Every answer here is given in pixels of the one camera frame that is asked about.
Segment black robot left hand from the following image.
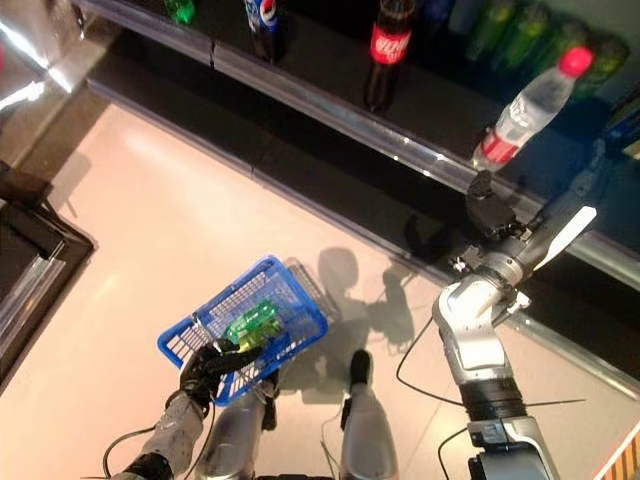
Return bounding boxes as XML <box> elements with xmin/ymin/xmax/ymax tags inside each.
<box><xmin>178</xmin><ymin>338</ymin><xmax>264</xmax><ymax>409</ymax></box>

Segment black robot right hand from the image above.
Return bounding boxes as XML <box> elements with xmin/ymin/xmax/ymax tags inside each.
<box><xmin>467</xmin><ymin>139</ymin><xmax>621</xmax><ymax>274</ymax></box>

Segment green Sprite bottle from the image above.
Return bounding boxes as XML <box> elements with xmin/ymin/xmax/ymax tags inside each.
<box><xmin>163</xmin><ymin>0</ymin><xmax>197</xmax><ymax>26</ymax></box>
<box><xmin>224</xmin><ymin>299</ymin><xmax>281</xmax><ymax>346</ymax></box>

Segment blue plastic shopping basket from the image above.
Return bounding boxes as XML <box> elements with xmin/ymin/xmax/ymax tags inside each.
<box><xmin>157</xmin><ymin>254</ymin><xmax>329</xmax><ymax>407</ymax></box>

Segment clear water bottle red label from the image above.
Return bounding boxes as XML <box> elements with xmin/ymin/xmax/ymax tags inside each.
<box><xmin>472</xmin><ymin>45</ymin><xmax>596</xmax><ymax>174</ymax></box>

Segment silver robot left leg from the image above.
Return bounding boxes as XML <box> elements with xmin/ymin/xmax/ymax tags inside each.
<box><xmin>194</xmin><ymin>369</ymin><xmax>281</xmax><ymax>480</ymax></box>

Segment silver robot leg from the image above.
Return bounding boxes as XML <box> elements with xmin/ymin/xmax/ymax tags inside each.
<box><xmin>194</xmin><ymin>369</ymin><xmax>281</xmax><ymax>480</ymax></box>
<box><xmin>339</xmin><ymin>349</ymin><xmax>400</xmax><ymax>480</ymax></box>

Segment blue upright biscuit box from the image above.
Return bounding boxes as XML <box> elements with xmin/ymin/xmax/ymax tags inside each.
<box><xmin>602</xmin><ymin>87</ymin><xmax>640</xmax><ymax>159</ymax></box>

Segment silver robot right leg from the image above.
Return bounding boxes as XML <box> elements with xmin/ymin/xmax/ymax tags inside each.
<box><xmin>339</xmin><ymin>349</ymin><xmax>400</xmax><ymax>480</ymax></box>

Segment dark glass display cabinet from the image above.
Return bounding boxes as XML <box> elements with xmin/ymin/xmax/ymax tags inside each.
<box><xmin>0</xmin><ymin>159</ymin><xmax>96</xmax><ymax>396</ymax></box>

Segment black shelf base plinth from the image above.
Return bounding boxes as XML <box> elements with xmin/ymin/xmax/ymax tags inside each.
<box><xmin>87</xmin><ymin>29</ymin><xmax>640</xmax><ymax>381</ymax></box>

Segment wooden slatted crate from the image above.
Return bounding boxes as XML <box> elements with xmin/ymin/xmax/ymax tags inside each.
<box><xmin>592</xmin><ymin>432</ymin><xmax>640</xmax><ymax>480</ymax></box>

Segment Coca-Cola bottle red label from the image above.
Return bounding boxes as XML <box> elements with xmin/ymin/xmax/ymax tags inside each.
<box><xmin>362</xmin><ymin>0</ymin><xmax>416</xmax><ymax>115</ymax></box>

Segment Pepsi cola bottle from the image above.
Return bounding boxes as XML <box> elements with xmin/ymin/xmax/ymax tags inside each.
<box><xmin>418</xmin><ymin>0</ymin><xmax>454</xmax><ymax>25</ymax></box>
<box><xmin>243</xmin><ymin>0</ymin><xmax>287</xmax><ymax>64</ymax></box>

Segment reflective steel column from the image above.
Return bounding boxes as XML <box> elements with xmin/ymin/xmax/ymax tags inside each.
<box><xmin>0</xmin><ymin>0</ymin><xmax>124</xmax><ymax>119</ymax></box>

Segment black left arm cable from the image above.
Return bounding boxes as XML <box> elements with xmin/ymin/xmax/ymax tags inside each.
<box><xmin>102</xmin><ymin>424</ymin><xmax>161</xmax><ymax>479</ymax></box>

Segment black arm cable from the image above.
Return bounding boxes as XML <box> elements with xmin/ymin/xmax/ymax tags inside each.
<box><xmin>396</xmin><ymin>314</ymin><xmax>474</xmax><ymax>480</ymax></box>
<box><xmin>102</xmin><ymin>424</ymin><xmax>161</xmax><ymax>479</ymax></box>

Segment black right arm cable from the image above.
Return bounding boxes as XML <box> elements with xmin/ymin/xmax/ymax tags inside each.
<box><xmin>396</xmin><ymin>314</ymin><xmax>474</xmax><ymax>480</ymax></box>

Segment black shelf with clear rail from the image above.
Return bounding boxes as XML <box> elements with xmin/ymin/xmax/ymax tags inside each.
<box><xmin>74</xmin><ymin>0</ymin><xmax>640</xmax><ymax>281</ymax></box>

